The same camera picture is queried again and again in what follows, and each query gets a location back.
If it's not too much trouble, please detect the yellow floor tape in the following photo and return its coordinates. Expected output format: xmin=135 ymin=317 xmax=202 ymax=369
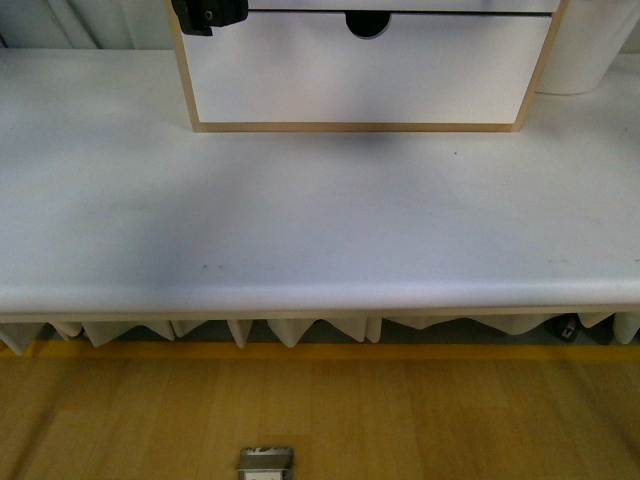
xmin=21 ymin=340 xmax=639 ymax=363

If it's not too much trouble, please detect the wooden drawer cabinet frame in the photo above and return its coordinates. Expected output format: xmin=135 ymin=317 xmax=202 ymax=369
xmin=165 ymin=0 xmax=569 ymax=134

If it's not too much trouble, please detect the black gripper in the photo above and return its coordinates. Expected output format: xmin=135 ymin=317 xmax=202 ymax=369
xmin=171 ymin=0 xmax=249 ymax=36

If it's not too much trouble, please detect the metal floor socket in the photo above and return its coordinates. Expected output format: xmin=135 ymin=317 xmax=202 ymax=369
xmin=236 ymin=446 xmax=295 ymax=480

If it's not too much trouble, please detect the white table cloth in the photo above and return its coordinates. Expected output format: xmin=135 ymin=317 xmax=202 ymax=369
xmin=1 ymin=312 xmax=639 ymax=355

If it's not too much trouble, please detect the white plant pot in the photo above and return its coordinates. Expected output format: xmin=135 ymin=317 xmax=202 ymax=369
xmin=536 ymin=0 xmax=639 ymax=95

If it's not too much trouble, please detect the grey backdrop curtain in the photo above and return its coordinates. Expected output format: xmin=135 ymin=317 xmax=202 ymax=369
xmin=1 ymin=1 xmax=172 ymax=50

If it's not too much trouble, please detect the black table clamp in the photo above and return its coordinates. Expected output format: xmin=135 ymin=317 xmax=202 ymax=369
xmin=547 ymin=313 xmax=582 ymax=343

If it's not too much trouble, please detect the white drawer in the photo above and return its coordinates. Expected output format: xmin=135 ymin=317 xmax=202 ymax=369
xmin=178 ymin=10 xmax=553 ymax=125
xmin=248 ymin=0 xmax=560 ymax=14

